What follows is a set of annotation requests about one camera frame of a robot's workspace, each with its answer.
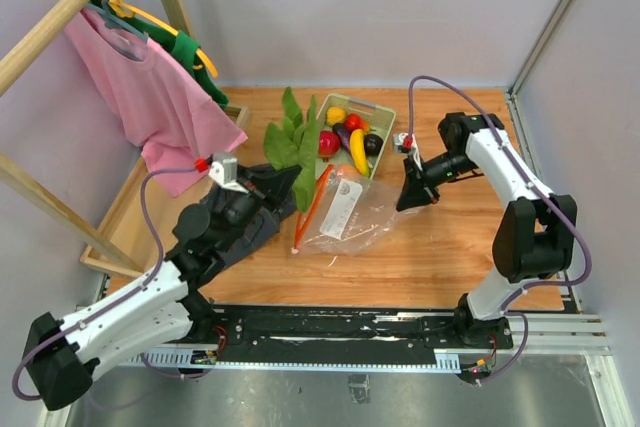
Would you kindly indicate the green t-shirt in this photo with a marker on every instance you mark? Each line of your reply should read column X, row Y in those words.
column 183, row 49

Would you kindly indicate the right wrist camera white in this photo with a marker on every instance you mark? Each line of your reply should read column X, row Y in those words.
column 406, row 143

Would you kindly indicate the yellow fake orange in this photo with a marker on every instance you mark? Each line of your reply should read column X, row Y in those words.
column 335, row 115

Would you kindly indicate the clear zip top bag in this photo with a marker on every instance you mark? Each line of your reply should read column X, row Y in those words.
column 349, row 213

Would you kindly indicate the orange fake peach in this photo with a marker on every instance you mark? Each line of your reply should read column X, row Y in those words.
column 347, row 169

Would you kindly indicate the wooden clothes rack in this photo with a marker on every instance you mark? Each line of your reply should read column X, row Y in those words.
column 55, row 128

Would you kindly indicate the purple fake eggplant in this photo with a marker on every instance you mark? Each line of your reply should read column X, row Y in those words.
column 343, row 134

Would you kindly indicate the red fake apple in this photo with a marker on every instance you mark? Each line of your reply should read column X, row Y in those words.
column 329, row 144

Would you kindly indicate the green fake leafy vegetable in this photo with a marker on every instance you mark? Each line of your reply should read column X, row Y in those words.
column 294, row 142

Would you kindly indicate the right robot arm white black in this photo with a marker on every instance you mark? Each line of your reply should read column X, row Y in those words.
column 533, row 241

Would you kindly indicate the pink t-shirt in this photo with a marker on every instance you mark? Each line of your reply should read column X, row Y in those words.
column 164, row 111

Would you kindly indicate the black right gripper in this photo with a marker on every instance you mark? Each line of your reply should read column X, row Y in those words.
column 413, row 194

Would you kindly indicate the dark fake avocado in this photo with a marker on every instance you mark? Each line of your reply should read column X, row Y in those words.
column 373, row 144

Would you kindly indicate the light green plastic basket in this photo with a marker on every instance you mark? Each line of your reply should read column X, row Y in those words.
column 381, row 120

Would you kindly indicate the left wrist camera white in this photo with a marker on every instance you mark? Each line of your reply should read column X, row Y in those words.
column 222, row 168

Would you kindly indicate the dark grey checked cloth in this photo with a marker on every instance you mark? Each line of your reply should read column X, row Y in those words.
column 262, row 228

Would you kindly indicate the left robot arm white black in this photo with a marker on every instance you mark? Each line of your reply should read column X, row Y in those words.
column 63, row 357

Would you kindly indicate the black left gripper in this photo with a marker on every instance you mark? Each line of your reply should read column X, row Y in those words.
column 276, row 184

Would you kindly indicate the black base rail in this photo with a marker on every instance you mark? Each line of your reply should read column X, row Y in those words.
column 336, row 340

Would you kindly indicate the grey clothes hanger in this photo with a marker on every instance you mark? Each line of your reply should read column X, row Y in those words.
column 113, row 22

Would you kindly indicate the yellow fake banana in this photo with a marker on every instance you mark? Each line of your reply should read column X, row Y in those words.
column 358, row 153

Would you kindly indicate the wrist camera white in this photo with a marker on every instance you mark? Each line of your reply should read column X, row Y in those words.
column 222, row 168
column 406, row 143

